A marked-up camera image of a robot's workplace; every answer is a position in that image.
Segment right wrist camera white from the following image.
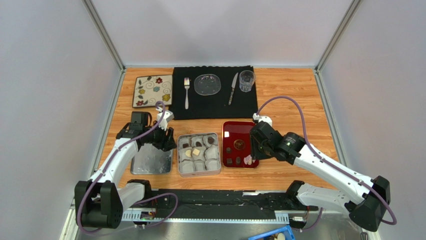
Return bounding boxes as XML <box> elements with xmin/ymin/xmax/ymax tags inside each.
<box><xmin>252</xmin><ymin>112</ymin><xmax>273</xmax><ymax>127</ymax></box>

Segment pink metal tongs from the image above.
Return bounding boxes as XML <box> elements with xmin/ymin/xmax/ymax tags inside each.
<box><xmin>243</xmin><ymin>155</ymin><xmax>253</xmax><ymax>166</ymax></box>

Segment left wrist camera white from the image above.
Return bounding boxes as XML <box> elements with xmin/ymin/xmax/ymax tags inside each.
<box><xmin>156</xmin><ymin>108</ymin><xmax>174</xmax><ymax>131</ymax></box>

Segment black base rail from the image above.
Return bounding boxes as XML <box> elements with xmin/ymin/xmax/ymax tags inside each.
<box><xmin>123</xmin><ymin>189</ymin><xmax>313</xmax><ymax>224</ymax></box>

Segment red lacquer tray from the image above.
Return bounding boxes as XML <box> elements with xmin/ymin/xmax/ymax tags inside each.
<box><xmin>221</xmin><ymin>121</ymin><xmax>259</xmax><ymax>169</ymax></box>

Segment purple cable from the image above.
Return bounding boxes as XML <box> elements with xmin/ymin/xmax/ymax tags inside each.
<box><xmin>256</xmin><ymin>95</ymin><xmax>398</xmax><ymax>233</ymax></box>
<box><xmin>76</xmin><ymin>100</ymin><xmax>180</xmax><ymax>237</ymax></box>

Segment silver fork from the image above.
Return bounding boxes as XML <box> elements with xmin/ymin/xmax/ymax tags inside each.
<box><xmin>184</xmin><ymin>77</ymin><xmax>190</xmax><ymax>110</ymax></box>

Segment clear drinking glass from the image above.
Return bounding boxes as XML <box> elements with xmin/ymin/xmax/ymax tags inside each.
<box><xmin>239</xmin><ymin>70</ymin><xmax>256</xmax><ymax>93</ymax></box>

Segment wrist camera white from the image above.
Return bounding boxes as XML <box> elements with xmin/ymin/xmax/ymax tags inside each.
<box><xmin>252</xmin><ymin>112</ymin><xmax>273</xmax><ymax>127</ymax></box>
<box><xmin>156</xmin><ymin>108</ymin><xmax>174</xmax><ymax>131</ymax></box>

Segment white square chocolate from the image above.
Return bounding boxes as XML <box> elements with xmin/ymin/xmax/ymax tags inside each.
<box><xmin>192</xmin><ymin>148</ymin><xmax>200</xmax><ymax>156</ymax></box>

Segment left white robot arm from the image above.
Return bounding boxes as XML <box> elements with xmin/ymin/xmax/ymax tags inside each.
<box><xmin>74</xmin><ymin>107</ymin><xmax>177</xmax><ymax>233</ymax></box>

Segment blue plastic crate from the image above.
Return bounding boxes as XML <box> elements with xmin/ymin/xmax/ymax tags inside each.
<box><xmin>248</xmin><ymin>225</ymin><xmax>296</xmax><ymax>240</ymax></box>

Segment floral square plate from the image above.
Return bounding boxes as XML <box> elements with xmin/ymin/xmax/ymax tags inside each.
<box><xmin>132</xmin><ymin>75</ymin><xmax>173</xmax><ymax>108</ymax></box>

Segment silver tin lid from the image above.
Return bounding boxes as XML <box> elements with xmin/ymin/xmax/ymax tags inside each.
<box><xmin>130</xmin><ymin>144</ymin><xmax>174</xmax><ymax>175</ymax></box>

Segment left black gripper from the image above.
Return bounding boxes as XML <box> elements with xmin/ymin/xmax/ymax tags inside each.
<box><xmin>142</xmin><ymin>121</ymin><xmax>177</xmax><ymax>152</ymax></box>

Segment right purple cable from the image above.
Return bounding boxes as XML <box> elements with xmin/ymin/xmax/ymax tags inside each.
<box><xmin>256</xmin><ymin>95</ymin><xmax>398</xmax><ymax>233</ymax></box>

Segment silver chocolate tin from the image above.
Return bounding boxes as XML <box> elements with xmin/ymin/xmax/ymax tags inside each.
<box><xmin>177</xmin><ymin>132</ymin><xmax>222</xmax><ymax>178</ymax></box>

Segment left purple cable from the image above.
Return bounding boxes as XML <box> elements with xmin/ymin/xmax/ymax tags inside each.
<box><xmin>76</xmin><ymin>100</ymin><xmax>180</xmax><ymax>237</ymax></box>

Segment black cloth placemat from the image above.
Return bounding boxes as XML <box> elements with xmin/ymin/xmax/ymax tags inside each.
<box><xmin>169</xmin><ymin>65</ymin><xmax>258</xmax><ymax>120</ymax></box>

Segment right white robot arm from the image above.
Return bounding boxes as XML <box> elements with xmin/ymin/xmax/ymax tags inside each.
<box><xmin>249</xmin><ymin>120</ymin><xmax>391</xmax><ymax>232</ymax></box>

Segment silver table knife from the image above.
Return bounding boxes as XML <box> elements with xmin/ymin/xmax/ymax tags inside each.
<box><xmin>228</xmin><ymin>72</ymin><xmax>239</xmax><ymax>106</ymax></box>

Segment clear glass plate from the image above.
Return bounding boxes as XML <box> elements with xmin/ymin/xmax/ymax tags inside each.
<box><xmin>194</xmin><ymin>74</ymin><xmax>222</xmax><ymax>96</ymax></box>

